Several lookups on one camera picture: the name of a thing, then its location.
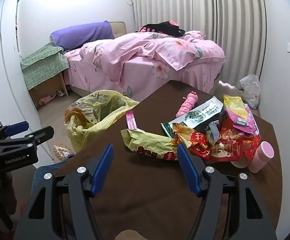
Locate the pink caterpillar toy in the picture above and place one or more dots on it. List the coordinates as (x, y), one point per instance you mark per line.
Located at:
(186, 105)

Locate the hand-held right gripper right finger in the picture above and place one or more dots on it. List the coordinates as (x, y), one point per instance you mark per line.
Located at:
(188, 170)

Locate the yellow plastic bin bag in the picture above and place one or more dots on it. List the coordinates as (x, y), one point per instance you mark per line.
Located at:
(80, 140)

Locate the white shoes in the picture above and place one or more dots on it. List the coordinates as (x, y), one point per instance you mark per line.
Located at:
(60, 93)

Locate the beige headboard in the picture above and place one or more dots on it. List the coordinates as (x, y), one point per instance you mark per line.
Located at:
(118, 28)

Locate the crocheted slipper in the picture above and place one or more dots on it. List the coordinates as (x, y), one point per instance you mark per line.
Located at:
(61, 152)

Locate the green checked cloth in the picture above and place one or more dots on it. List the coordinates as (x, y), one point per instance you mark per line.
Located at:
(44, 65)

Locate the white plastic bag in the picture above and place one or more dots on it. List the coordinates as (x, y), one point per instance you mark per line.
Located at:
(251, 90)

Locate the pink slippers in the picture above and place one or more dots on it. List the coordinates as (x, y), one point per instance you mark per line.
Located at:
(46, 100)

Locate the grey wrapper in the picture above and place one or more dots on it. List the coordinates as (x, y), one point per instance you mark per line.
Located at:
(213, 135)

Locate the large red snack packet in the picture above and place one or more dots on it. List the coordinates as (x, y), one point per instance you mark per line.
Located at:
(225, 147)

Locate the green white snack packet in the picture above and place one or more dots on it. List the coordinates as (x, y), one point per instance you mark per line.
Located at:
(197, 115)

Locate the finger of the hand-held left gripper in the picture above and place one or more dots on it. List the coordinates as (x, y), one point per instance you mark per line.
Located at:
(16, 127)
(42, 132)

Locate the red chip packet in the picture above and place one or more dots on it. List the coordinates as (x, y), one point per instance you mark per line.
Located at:
(185, 135)

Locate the purple pillow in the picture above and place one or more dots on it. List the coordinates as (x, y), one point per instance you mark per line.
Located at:
(82, 33)

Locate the pink strip wrapper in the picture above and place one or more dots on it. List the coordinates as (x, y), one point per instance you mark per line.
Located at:
(130, 120)

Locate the black garment with pink print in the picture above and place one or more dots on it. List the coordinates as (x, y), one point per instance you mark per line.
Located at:
(165, 28)

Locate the pink cup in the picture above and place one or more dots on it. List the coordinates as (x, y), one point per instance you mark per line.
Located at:
(261, 156)

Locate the wooden nightstand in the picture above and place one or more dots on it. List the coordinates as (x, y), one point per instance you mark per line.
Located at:
(58, 85)

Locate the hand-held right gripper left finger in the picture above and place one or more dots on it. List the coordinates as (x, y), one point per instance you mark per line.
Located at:
(101, 170)

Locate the white pleated curtain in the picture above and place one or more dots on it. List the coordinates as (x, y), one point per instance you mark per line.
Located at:
(210, 17)

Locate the bed with pink floral sheet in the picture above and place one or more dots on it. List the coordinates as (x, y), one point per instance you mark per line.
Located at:
(145, 77)

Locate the person's left forearm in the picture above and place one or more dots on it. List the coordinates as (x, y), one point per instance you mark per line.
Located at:
(11, 192)

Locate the pink yellow snack packet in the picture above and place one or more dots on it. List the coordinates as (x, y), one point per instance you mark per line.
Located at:
(239, 120)

